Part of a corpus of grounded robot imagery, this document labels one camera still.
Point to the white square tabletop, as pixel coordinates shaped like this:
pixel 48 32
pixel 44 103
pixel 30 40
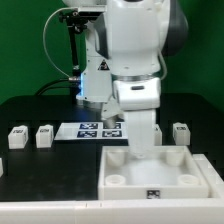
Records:
pixel 166 172

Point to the white part left edge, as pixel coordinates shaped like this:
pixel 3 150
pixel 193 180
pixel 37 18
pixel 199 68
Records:
pixel 1 168

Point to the white marker sheet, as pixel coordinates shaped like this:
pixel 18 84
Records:
pixel 90 130

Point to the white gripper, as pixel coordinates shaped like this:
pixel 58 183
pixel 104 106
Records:
pixel 140 126

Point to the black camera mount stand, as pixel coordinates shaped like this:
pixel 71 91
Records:
pixel 74 40

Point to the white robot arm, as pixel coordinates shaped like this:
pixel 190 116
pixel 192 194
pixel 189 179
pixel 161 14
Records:
pixel 126 43

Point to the white obstacle wall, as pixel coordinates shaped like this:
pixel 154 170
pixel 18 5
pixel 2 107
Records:
pixel 157 211

